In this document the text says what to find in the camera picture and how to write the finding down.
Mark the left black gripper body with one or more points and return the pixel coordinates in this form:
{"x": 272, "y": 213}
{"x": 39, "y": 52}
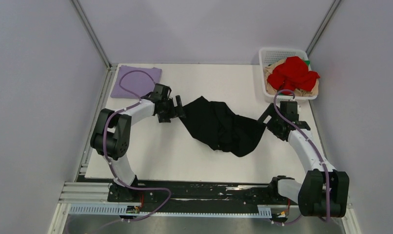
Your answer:
{"x": 168, "y": 107}

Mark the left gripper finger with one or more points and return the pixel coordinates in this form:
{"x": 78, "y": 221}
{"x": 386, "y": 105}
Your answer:
{"x": 164, "y": 117}
{"x": 179, "y": 108}

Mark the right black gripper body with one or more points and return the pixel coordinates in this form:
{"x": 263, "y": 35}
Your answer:
{"x": 273, "y": 126}

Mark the black t shirt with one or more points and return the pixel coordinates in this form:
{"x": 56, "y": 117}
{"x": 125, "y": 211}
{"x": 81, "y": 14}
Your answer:
{"x": 216, "y": 125}

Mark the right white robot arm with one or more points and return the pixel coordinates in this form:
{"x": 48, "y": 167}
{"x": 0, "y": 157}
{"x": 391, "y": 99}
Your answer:
{"x": 324, "y": 190}

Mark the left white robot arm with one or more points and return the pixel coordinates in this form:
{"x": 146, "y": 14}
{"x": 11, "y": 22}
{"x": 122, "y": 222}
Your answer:
{"x": 111, "y": 135}

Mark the beige t shirt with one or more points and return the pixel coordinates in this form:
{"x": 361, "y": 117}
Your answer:
{"x": 301, "y": 92}

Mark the folded purple t shirt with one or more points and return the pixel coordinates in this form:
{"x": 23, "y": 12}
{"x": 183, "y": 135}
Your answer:
{"x": 133, "y": 80}

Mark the red t shirt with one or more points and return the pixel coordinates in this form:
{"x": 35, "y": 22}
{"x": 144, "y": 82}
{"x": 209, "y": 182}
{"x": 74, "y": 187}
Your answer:
{"x": 293, "y": 76}

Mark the white plastic basket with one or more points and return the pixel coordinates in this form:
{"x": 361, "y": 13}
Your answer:
{"x": 284, "y": 69}

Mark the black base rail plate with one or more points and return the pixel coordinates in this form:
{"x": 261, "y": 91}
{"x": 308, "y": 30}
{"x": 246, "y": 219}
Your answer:
{"x": 198, "y": 196}

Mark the slotted cable duct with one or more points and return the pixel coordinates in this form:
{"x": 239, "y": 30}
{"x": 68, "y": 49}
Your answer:
{"x": 129, "y": 210}

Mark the aluminium frame rail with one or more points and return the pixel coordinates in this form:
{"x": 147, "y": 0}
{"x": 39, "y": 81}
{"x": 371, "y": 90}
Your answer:
{"x": 84, "y": 193}

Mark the right aluminium corner post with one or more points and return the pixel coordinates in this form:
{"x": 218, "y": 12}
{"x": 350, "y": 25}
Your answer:
{"x": 323, "y": 25}

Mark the aluminium corner post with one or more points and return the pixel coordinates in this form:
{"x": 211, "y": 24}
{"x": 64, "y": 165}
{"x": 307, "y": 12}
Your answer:
{"x": 323, "y": 25}
{"x": 91, "y": 33}

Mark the left aluminium corner post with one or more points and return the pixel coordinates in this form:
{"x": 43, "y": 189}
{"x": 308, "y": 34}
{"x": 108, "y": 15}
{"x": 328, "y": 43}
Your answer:
{"x": 91, "y": 33}

